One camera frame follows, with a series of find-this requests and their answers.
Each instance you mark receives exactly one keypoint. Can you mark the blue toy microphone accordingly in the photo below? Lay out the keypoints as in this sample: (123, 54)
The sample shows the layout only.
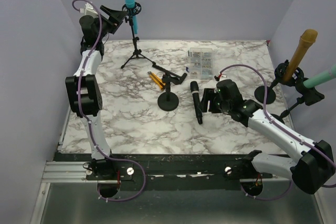
(130, 4)

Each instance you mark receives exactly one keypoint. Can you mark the green microphone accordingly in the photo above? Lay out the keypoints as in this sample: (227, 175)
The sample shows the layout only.
(320, 78)

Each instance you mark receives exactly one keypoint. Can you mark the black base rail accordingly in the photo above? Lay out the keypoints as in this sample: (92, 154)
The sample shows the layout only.
(170, 172)

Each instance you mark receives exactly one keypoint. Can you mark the clear plastic screw box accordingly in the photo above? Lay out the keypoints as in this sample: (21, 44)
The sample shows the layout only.
(200, 63)

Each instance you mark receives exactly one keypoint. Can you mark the black clip microphone stand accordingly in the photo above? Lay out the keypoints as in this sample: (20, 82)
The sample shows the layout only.
(168, 101)

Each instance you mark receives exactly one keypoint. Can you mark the yellow utility knife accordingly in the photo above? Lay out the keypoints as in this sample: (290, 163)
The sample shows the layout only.
(157, 80)

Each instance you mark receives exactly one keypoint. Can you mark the black T-handle tool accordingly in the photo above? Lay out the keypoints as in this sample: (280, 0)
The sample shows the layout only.
(168, 72)

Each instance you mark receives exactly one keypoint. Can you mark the black clip stand right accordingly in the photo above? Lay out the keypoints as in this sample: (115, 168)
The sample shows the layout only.
(309, 97)

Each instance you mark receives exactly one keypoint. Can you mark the black tripod shock-mount stand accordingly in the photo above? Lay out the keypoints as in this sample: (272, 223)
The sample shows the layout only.
(137, 53)

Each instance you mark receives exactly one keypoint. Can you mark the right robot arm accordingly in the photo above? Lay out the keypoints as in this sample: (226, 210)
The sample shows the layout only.
(309, 164)

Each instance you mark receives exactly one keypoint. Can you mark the black microphone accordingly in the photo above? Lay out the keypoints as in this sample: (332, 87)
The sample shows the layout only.
(196, 100)

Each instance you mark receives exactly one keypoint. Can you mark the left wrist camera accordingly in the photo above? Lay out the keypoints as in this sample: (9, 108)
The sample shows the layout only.
(88, 10)

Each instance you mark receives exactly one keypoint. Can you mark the black round-base shock-mount stand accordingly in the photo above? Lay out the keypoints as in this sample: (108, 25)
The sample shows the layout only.
(279, 73)

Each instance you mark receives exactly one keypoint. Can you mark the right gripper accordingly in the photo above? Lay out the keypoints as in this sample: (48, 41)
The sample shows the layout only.
(208, 94)

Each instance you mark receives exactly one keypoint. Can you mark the gold microphone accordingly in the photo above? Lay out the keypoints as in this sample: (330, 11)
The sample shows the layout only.
(307, 39)

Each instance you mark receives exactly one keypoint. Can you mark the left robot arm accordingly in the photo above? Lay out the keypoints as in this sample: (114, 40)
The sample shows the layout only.
(83, 90)

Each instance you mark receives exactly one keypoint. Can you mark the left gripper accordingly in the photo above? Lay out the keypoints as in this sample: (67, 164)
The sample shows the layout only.
(114, 18)

